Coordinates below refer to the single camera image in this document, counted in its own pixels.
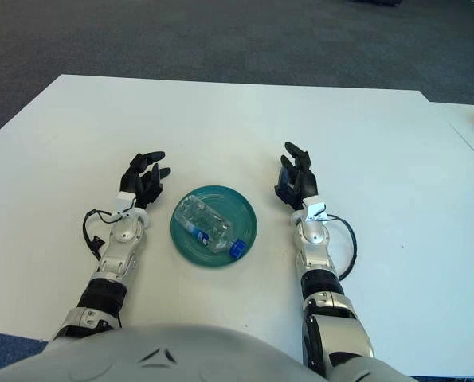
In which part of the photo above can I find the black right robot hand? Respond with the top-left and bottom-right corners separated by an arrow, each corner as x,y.
275,141 -> 329,222

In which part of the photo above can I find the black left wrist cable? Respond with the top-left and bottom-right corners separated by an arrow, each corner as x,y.
81,206 -> 136,260

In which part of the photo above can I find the silver robot torso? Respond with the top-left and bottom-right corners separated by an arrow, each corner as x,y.
0,323 -> 417,382

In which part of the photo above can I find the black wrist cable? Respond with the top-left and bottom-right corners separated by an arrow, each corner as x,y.
325,214 -> 358,282
81,206 -> 136,260

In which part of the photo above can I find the white adjoining table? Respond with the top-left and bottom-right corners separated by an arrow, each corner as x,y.
430,99 -> 474,165

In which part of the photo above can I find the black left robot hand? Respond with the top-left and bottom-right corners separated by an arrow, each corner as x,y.
115,150 -> 172,214

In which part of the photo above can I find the green round plate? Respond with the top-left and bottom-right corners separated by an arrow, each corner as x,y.
170,184 -> 259,271

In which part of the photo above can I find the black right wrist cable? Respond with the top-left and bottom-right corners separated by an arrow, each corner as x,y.
325,214 -> 358,282

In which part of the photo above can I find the clear plastic bottle blue cap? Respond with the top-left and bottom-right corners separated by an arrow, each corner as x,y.
174,194 -> 249,261

